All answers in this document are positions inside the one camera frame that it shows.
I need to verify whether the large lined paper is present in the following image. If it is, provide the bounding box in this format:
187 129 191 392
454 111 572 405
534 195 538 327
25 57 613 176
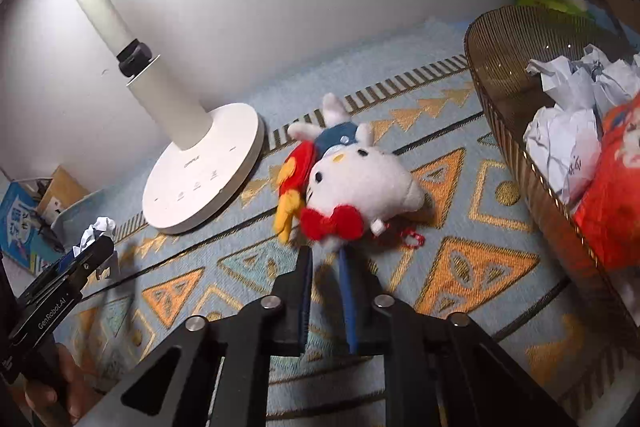
523 105 601 207

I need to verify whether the white desk lamp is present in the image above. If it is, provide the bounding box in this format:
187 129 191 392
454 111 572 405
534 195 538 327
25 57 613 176
76 0 265 235

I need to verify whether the hello kitty plush toy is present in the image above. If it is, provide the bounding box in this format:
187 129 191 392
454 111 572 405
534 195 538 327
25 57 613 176
273 93 426 249

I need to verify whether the paper ball back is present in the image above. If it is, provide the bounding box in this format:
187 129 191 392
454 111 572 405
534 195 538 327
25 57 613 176
582 44 639 115

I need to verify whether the wooden pen cup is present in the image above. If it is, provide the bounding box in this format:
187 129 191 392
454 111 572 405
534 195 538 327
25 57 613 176
36 166 89 225

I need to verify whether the blue study book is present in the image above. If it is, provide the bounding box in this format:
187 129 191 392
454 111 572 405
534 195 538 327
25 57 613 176
1 182 62 277

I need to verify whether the patterned blue table mat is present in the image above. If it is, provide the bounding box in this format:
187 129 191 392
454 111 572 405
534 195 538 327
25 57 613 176
54 16 640 427

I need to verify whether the orange snack packet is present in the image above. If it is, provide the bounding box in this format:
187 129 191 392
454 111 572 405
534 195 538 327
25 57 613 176
575 98 639 271

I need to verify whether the paper ball pile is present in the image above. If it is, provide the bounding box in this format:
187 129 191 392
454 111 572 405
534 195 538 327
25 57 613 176
526 55 596 112

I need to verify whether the person's left hand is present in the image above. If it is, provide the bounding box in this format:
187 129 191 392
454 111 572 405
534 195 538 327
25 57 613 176
24 343 103 426

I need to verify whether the small paper ball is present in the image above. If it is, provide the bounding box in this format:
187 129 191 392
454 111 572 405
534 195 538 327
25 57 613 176
72 217 116 258

